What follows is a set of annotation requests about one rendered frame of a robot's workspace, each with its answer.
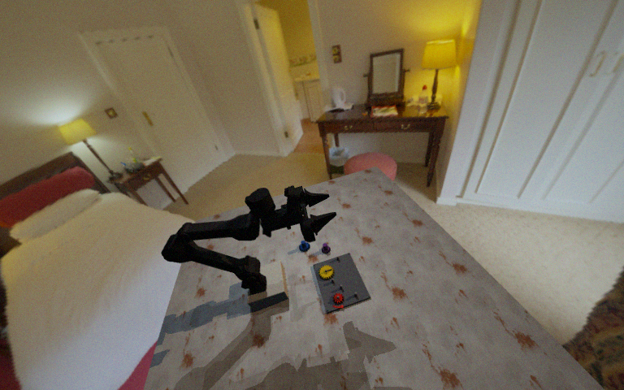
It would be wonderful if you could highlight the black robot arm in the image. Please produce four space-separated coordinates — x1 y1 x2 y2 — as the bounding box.
161 185 301 295

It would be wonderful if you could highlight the blue gear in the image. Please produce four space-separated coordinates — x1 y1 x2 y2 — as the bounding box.
299 240 310 252

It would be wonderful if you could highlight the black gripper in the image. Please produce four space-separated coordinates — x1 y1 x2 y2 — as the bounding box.
278 186 336 243

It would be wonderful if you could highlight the yellow gear with black stripe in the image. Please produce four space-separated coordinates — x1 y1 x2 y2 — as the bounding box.
319 265 334 280

